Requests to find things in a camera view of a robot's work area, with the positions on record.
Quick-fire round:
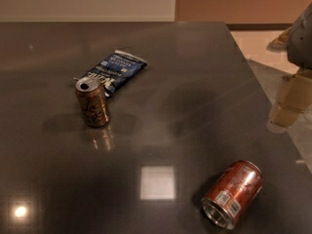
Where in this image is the blue chip bag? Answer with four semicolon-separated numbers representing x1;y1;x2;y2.
85;50;147;98

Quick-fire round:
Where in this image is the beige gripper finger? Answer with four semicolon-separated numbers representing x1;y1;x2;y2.
269;69;312;128

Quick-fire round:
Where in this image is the red coke can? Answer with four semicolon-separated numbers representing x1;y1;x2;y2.
201;160;263;229

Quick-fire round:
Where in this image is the orange soda can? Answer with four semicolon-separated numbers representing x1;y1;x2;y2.
75;77;109;128

